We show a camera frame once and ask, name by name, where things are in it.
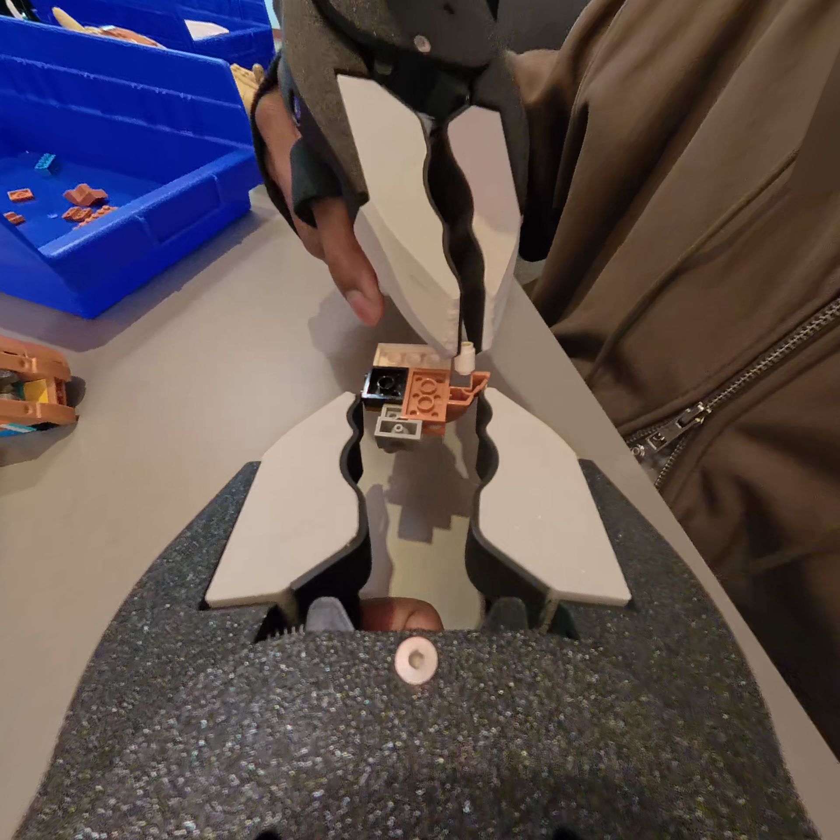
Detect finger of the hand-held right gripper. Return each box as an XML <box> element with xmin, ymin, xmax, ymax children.
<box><xmin>335</xmin><ymin>73</ymin><xmax>466</xmax><ymax>360</ymax></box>
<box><xmin>445</xmin><ymin>107</ymin><xmax>525</xmax><ymax>352</ymax></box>

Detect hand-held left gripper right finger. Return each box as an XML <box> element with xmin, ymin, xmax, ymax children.
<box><xmin>467</xmin><ymin>387</ymin><xmax>633</xmax><ymax>606</ymax></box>

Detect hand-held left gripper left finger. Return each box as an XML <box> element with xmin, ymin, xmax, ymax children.
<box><xmin>205</xmin><ymin>392</ymin><xmax>370</xmax><ymax>608</ymax></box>

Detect small orange brown brick assembly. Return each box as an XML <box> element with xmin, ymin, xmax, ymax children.
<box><xmin>360</xmin><ymin>343</ymin><xmax>492</xmax><ymax>454</ymax></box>

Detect blue plastic bin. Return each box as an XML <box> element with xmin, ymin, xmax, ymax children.
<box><xmin>0</xmin><ymin>0</ymin><xmax>277</xmax><ymax>73</ymax></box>
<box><xmin>0</xmin><ymin>52</ymin><xmax>260</xmax><ymax>320</ymax></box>

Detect grey desk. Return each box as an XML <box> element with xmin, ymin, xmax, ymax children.
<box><xmin>0</xmin><ymin>190</ymin><xmax>840</xmax><ymax>840</ymax></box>

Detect person's left hand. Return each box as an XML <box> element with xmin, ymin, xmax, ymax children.
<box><xmin>361</xmin><ymin>596</ymin><xmax>444</xmax><ymax>632</ymax></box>

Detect tan brick piece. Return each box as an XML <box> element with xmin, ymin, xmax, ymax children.
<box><xmin>230</xmin><ymin>62</ymin><xmax>265</xmax><ymax>112</ymax></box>

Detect loose orange bricks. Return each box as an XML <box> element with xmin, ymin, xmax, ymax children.
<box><xmin>3</xmin><ymin>184</ymin><xmax>119</xmax><ymax>227</ymax></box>

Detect colourful brick model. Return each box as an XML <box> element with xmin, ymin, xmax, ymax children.
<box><xmin>0</xmin><ymin>336</ymin><xmax>80</xmax><ymax>437</ymax></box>

